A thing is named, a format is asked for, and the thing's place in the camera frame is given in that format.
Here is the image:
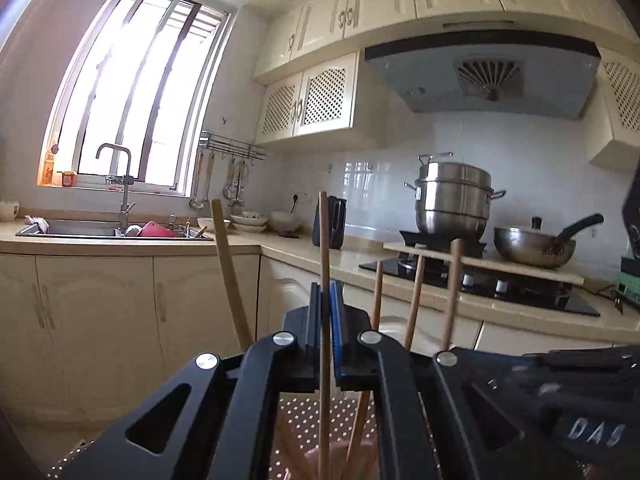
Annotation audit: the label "grey range hood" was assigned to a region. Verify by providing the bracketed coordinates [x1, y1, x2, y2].
[364, 30, 602, 121]

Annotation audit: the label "white framed window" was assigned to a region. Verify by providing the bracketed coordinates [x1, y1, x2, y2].
[37, 0, 232, 197]

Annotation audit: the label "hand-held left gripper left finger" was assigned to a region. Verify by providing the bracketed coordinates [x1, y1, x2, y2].
[50, 282, 323, 480]

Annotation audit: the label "pink utensil holder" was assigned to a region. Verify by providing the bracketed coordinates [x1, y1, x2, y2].
[272, 440, 388, 480]

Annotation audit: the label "cream lower kitchen cabinets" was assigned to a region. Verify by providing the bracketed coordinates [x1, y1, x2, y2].
[0, 252, 640, 431]

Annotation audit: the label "hanging steel utensils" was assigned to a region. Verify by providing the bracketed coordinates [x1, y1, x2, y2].
[222, 157, 251, 208]

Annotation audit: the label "steel sink faucet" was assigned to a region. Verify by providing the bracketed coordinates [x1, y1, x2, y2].
[95, 143, 137, 231]

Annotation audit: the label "orange bottle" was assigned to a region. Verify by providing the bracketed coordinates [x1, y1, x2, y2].
[42, 145, 58, 187]

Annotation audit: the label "hanging steel ladle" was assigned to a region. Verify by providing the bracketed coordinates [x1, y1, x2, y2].
[188, 152, 207, 212]

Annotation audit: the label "steel kitchen sink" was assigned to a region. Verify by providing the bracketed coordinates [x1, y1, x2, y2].
[15, 218, 216, 242]

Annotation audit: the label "steel steamer pot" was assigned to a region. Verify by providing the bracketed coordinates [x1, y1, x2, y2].
[404, 152, 507, 241]

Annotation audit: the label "beige kitchen countertop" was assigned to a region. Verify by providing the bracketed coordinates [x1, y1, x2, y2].
[0, 215, 640, 333]

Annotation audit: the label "green appliance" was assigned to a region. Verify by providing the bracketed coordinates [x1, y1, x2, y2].
[617, 255, 640, 308]

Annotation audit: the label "single wooden chopstick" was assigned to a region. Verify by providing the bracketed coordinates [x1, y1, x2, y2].
[318, 191, 333, 480]

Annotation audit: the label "dark electric kettle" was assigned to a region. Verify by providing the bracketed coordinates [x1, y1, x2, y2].
[311, 196, 348, 250]

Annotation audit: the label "steel wok black handle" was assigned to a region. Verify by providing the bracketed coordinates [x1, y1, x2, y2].
[494, 213, 605, 269]

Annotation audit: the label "stack of white bowls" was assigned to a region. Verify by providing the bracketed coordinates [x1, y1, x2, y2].
[230, 212, 270, 233]
[270, 210, 303, 236]

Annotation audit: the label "cream lattice wall cabinet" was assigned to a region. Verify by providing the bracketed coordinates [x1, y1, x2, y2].
[587, 47, 640, 163]

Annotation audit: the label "steel wall rack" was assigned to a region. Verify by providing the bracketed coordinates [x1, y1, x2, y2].
[199, 131, 267, 162]

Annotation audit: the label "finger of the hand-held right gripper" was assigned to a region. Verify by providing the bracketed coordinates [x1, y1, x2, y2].
[465, 345, 640, 412]

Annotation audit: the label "pink plastic dish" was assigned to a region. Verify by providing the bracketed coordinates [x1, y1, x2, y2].
[137, 221, 176, 239]

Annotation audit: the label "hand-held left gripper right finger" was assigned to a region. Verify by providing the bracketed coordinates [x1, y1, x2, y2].
[327, 282, 568, 480]

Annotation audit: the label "black cable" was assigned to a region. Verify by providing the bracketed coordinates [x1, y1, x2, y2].
[582, 282, 623, 311]

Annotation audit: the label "black gas stove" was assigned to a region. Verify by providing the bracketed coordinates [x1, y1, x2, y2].
[359, 230, 601, 317]

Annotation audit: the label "bunch of wooden chopsticks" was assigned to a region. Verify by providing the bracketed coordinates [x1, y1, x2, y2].
[210, 199, 465, 480]

